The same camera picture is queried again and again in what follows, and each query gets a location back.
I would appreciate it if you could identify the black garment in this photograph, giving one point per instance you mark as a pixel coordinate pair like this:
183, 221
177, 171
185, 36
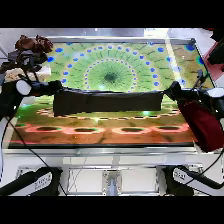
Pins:
106, 101

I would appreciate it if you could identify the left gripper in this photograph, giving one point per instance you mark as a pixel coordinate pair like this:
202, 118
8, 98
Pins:
52, 87

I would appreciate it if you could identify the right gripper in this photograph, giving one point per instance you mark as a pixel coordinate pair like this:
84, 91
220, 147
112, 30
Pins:
172, 90

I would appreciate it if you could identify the dark red garment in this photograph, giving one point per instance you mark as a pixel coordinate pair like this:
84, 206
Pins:
203, 126

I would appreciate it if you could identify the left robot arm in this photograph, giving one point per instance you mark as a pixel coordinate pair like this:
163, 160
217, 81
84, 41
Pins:
13, 94

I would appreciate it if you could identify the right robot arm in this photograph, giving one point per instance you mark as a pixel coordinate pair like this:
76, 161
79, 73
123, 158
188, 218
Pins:
195, 175

